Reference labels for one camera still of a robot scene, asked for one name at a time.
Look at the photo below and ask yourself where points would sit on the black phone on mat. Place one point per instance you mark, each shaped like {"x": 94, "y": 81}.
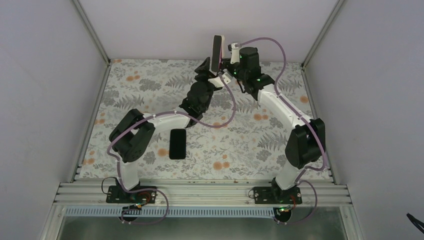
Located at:
{"x": 178, "y": 144}

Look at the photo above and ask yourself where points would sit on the right aluminium corner post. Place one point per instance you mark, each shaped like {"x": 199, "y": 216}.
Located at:
{"x": 322, "y": 33}

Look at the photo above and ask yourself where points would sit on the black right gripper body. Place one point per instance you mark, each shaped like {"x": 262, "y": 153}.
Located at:
{"x": 241, "y": 75}

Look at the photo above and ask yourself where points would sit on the cream phone case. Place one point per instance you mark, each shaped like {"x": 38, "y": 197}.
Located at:
{"x": 223, "y": 49}

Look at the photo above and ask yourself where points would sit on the floral patterned table mat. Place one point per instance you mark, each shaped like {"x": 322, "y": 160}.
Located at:
{"x": 238, "y": 138}

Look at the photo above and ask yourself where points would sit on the aluminium corner post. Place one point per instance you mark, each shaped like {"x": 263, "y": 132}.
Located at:
{"x": 91, "y": 31}
{"x": 322, "y": 33}

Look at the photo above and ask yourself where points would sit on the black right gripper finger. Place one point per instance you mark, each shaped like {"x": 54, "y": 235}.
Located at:
{"x": 226, "y": 64}
{"x": 228, "y": 71}

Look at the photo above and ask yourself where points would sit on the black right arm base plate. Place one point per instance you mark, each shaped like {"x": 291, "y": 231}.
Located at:
{"x": 264, "y": 195}

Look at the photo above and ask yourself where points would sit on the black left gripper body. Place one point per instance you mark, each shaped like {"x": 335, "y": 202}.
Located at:
{"x": 206, "y": 103}

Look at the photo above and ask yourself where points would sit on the left aluminium corner post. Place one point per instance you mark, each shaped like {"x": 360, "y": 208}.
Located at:
{"x": 91, "y": 31}

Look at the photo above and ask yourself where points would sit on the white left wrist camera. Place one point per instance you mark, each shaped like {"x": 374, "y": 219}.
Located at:
{"x": 218, "y": 85}

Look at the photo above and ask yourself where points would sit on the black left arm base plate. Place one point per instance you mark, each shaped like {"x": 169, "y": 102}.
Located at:
{"x": 143, "y": 195}

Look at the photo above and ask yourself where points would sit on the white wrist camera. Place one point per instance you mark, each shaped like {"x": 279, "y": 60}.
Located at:
{"x": 218, "y": 85}
{"x": 234, "y": 49}

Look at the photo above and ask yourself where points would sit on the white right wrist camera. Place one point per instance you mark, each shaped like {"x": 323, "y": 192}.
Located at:
{"x": 234, "y": 49}

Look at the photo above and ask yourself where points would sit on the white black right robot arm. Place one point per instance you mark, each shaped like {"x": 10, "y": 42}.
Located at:
{"x": 307, "y": 139}

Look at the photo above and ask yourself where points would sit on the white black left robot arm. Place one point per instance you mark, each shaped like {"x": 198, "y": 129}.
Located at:
{"x": 131, "y": 137}

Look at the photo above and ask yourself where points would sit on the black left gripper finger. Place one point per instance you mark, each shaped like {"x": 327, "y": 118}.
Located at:
{"x": 203, "y": 70}
{"x": 215, "y": 77}

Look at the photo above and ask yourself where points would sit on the aluminium front rail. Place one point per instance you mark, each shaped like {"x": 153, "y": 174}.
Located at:
{"x": 202, "y": 193}

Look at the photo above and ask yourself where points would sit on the black object at edge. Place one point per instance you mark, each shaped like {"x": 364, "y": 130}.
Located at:
{"x": 416, "y": 222}

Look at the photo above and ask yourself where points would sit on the grey slotted cable duct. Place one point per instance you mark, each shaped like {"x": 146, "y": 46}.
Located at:
{"x": 172, "y": 212}

